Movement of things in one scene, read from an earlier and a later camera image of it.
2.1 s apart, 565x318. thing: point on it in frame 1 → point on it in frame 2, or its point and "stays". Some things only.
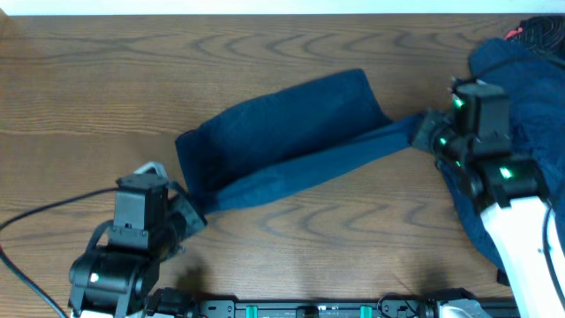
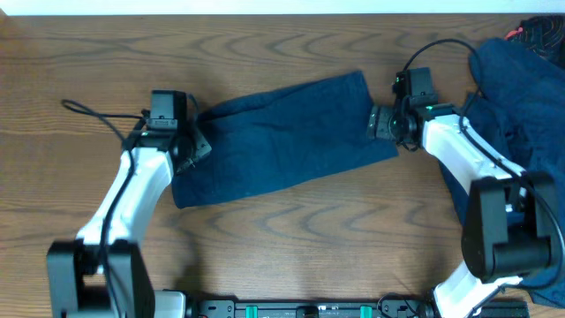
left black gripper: [184, 204] → [204, 147]
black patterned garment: [546, 34] stays
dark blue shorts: [268, 144] stays
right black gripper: [433, 121] → [377, 124]
